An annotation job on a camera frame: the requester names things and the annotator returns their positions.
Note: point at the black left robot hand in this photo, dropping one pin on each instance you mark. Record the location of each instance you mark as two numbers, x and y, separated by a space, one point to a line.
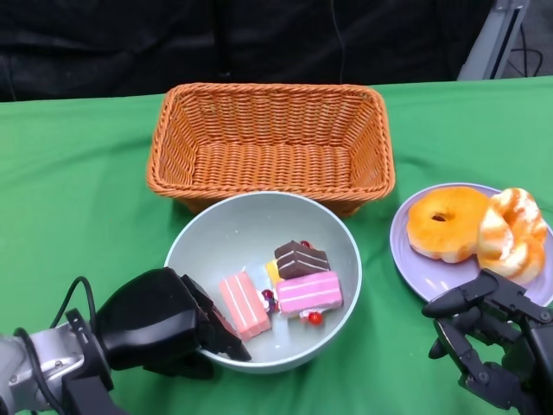
151 320

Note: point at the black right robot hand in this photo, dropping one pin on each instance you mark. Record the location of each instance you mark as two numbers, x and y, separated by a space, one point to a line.
518 346

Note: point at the salmon pink cake slice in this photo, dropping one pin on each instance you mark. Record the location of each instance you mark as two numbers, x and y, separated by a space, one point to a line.
244 307

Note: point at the orange white twisted bread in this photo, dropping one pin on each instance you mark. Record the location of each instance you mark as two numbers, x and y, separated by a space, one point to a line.
514 246

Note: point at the grey-green round bowl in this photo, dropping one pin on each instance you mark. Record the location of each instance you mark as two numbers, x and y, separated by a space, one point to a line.
224 233

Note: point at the yellow cake slice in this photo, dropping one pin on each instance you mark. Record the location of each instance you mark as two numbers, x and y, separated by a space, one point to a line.
272 272

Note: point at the magenta pink cake slice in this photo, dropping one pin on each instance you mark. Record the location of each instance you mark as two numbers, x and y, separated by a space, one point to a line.
309 294

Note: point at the chocolate brown cake slice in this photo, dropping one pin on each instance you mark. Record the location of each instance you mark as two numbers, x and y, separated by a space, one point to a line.
300 261

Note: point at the lilac round plate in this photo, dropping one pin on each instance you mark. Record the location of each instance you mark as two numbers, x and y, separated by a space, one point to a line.
432 276

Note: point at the orange wicker basket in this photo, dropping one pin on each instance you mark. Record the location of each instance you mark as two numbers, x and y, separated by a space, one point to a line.
268 168

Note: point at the green tablecloth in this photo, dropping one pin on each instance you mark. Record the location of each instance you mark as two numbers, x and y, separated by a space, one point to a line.
86 173

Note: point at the black backdrop curtain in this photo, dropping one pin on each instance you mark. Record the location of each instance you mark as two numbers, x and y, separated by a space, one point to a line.
129 43

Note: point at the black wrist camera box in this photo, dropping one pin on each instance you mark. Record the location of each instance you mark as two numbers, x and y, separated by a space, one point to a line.
93 397

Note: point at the grey metal frame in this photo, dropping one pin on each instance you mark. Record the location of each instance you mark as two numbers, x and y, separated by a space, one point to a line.
486 43

